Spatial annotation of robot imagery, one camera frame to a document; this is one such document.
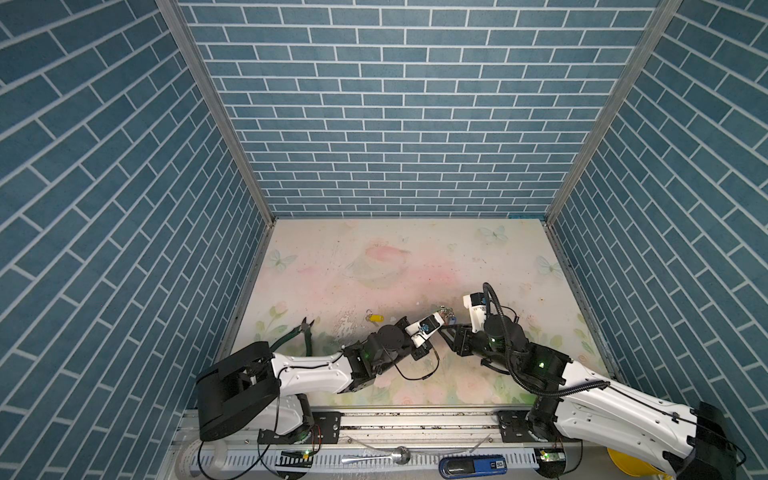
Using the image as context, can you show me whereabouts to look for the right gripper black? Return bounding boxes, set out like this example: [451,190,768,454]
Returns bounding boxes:
[437,322,518,374]

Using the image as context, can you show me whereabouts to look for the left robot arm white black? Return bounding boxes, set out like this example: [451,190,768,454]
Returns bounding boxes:
[196,315,443,442]

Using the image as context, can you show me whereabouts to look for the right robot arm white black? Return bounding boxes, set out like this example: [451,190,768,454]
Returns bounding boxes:
[439,283,746,479]

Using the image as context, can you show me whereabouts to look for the metal rod tool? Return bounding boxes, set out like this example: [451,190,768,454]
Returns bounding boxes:
[341,436,491,465]

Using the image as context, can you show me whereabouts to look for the blue black device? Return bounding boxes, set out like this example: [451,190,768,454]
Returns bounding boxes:
[438,455,508,479]

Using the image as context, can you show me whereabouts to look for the yellow tape roll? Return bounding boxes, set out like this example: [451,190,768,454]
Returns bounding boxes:
[607,448,662,478]

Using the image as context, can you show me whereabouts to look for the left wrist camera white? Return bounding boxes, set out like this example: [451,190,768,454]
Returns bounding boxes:
[405,312,444,348]

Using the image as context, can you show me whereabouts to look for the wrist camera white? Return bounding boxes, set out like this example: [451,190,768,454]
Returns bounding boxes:
[405,312,444,348]
[463,292,487,333]

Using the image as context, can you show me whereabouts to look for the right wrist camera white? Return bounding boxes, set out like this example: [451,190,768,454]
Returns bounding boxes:
[463,292,487,333]

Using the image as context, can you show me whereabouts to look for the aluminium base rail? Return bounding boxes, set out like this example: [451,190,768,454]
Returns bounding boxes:
[160,406,584,479]

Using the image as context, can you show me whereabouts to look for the green handled pliers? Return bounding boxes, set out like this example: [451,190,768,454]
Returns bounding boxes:
[268,317,316,356]

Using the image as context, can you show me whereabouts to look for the aluminium corner post right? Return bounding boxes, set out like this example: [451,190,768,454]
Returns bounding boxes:
[544,0,682,229]

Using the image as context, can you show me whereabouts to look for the aluminium corner post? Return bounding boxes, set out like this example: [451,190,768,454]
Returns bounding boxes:
[156,0,275,228]
[544,0,682,229]

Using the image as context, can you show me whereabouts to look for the aluminium corner post left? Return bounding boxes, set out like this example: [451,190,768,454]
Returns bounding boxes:
[156,0,275,228]

